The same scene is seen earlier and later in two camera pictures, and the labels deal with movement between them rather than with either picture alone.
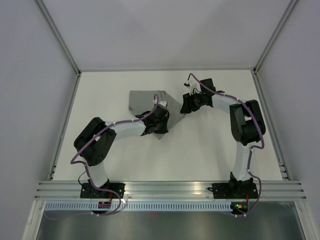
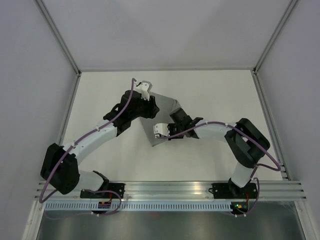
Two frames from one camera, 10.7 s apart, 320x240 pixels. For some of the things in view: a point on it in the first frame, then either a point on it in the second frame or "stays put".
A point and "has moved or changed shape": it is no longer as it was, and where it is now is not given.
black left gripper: [164, 130] → [152, 108]
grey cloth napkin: [141, 101] has moved or changed shape
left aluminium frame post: [57, 33] stays put
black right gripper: [188, 106] → [170, 126]
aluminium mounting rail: [171, 190] stays put
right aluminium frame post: [277, 30] stays put
